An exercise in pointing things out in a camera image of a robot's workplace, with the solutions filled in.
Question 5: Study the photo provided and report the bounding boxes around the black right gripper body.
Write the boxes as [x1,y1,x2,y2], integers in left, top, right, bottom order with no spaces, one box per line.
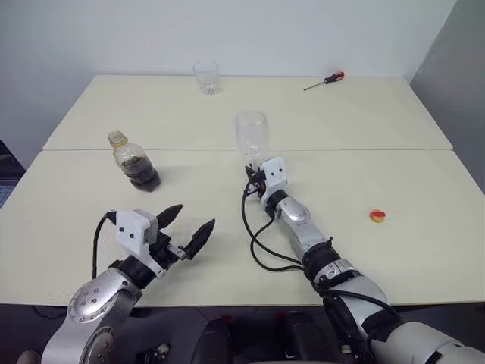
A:
[247,177,267,199]

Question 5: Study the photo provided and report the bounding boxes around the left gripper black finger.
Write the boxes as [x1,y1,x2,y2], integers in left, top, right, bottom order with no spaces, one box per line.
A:
[157,203,186,231]
[184,218,217,263]

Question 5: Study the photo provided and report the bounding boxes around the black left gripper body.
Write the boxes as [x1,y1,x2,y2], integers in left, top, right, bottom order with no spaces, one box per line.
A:
[149,229,189,271]

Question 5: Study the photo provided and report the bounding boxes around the clear wine glass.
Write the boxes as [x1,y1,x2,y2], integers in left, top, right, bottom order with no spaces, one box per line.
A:
[234,111,269,171]

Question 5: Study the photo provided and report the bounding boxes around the clear bottle with dark drink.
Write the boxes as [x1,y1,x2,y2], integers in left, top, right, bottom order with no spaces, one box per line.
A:
[107,130,162,193]

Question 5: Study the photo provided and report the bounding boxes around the dark rounded shape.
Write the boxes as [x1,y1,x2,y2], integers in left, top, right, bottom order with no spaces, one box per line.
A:
[197,316,238,364]

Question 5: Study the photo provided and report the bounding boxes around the clear glass tumbler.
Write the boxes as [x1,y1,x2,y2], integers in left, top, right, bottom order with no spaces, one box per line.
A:
[192,60,221,96]

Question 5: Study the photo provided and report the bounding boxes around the red and black screwdriver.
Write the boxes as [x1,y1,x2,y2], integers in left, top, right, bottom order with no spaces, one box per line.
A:
[302,71,346,92]

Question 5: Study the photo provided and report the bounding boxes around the dark open laptop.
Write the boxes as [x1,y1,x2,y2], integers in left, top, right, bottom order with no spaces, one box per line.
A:
[0,140,26,210]

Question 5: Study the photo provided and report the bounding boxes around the brown rounded object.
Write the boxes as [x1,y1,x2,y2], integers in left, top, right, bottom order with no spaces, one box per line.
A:
[17,349,42,364]

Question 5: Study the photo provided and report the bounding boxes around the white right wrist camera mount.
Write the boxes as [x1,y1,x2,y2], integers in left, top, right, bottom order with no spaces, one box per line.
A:
[258,156,291,206]

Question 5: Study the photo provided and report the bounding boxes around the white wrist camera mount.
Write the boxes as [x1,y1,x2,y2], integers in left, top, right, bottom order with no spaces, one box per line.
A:
[258,156,291,206]
[115,208,167,281]

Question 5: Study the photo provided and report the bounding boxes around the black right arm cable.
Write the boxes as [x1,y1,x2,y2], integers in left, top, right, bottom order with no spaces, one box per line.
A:
[240,180,308,272]

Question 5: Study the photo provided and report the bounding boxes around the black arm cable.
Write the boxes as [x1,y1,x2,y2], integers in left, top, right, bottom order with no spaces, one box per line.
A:
[92,210,117,280]
[240,180,308,272]

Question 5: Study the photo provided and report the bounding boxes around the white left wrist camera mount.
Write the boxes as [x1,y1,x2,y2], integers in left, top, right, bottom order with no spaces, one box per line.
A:
[115,208,167,281]

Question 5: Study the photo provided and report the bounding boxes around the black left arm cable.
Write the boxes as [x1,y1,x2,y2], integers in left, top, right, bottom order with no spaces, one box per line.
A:
[92,210,117,280]

